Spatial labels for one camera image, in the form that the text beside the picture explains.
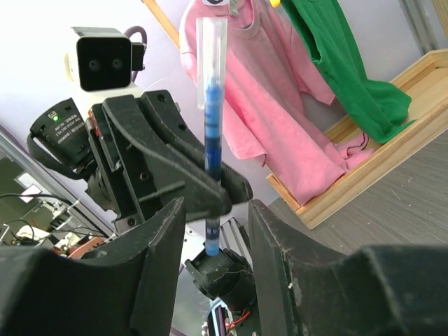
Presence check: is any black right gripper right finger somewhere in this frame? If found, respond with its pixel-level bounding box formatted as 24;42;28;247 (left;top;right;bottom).
248;199;447;335

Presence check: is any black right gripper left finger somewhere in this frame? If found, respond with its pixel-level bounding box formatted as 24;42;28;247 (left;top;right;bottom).
1;198;186;335

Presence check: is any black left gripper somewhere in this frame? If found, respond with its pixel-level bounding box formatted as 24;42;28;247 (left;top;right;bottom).
27;90;253;235

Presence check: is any dark blue pen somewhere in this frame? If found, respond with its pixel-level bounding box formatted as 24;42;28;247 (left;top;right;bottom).
204;80;223;256

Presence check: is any clear pen cap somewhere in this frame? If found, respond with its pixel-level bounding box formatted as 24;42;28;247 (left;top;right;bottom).
196;17;228;109

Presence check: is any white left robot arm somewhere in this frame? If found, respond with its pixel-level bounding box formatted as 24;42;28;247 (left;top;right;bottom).
27;90;256;335

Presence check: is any pink cloth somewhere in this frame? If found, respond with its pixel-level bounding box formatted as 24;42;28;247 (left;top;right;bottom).
180;1;372;204

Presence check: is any yellow clothes hanger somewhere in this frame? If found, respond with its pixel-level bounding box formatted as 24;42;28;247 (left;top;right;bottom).
269;0;281;8

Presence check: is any green cloth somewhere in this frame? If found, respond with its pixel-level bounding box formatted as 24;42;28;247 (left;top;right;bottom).
281;0;412;144

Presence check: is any wooden rack base tray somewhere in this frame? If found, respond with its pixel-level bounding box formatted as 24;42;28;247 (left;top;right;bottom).
267;49;447;230

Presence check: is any wooden rack frame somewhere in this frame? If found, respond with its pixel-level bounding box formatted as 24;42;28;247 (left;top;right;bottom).
141;0;180;49

